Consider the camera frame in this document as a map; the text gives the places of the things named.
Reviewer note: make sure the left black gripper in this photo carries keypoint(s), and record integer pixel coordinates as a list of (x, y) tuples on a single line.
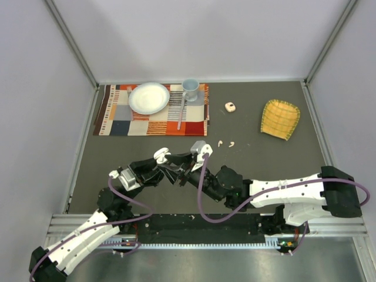
[(143, 170)]

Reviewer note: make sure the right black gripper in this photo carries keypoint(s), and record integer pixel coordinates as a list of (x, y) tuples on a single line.
[(184, 174)]

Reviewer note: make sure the white earbud case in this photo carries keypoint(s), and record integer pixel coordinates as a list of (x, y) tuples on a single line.
[(160, 155)]

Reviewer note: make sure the pink earbud case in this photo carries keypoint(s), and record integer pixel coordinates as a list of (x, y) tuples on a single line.
[(230, 107)]

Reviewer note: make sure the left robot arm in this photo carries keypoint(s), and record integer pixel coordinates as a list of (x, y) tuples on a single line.
[(113, 216)]

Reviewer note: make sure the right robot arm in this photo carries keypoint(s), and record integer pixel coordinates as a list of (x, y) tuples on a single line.
[(329, 192)]

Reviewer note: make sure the patchwork placemat cloth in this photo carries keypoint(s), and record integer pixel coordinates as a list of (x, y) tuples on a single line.
[(116, 118)]

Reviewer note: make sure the white plate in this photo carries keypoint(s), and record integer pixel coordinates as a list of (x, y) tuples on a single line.
[(149, 98)]

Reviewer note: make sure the light blue cup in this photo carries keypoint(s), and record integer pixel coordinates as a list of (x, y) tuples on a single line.
[(190, 89)]

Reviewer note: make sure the yellow woven basket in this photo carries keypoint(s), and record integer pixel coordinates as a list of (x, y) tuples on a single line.
[(279, 119)]

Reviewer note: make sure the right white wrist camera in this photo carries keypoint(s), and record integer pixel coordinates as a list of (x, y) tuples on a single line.
[(198, 150)]

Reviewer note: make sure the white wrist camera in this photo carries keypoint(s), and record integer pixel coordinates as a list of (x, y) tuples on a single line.
[(198, 150), (126, 177)]

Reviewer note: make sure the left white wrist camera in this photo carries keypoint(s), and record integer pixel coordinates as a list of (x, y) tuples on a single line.
[(126, 177)]

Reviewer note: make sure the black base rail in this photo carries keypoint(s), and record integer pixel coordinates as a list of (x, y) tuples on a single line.
[(193, 229)]

